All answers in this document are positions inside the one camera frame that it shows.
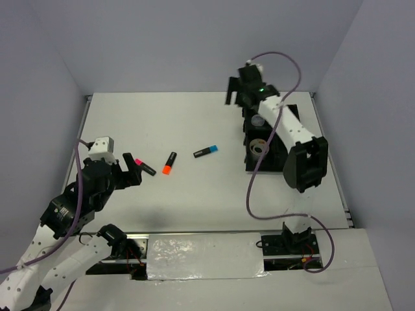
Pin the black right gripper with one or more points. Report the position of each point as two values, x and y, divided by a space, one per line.
235 85

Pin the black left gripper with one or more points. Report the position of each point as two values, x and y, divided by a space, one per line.
133 177

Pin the pink highlighter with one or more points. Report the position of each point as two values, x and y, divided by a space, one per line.
149 170

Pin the orange highlighter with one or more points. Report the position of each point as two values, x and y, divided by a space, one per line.
169 163

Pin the clear round pin jar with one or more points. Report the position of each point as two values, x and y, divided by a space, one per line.
257 120

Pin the blue highlighter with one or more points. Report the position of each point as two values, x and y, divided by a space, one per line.
205 151

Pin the small clear tape roll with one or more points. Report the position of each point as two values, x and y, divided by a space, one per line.
260 141

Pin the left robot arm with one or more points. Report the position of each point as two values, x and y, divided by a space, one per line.
38 278

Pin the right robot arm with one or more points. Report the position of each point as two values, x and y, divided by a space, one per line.
306 163

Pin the black four-compartment tray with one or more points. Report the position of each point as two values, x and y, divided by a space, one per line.
256 133

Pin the silver foil cover plate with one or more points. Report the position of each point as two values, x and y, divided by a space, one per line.
204 256

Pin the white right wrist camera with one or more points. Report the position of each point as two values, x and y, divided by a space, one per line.
258 65

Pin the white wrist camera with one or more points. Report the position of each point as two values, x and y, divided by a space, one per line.
258 65
102 148

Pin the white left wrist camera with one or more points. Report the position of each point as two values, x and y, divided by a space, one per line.
102 148

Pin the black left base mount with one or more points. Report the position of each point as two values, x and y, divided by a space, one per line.
132 264

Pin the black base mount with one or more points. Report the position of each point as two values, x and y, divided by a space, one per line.
279 257
132 264

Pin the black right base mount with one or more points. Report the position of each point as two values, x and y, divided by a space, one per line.
279 257

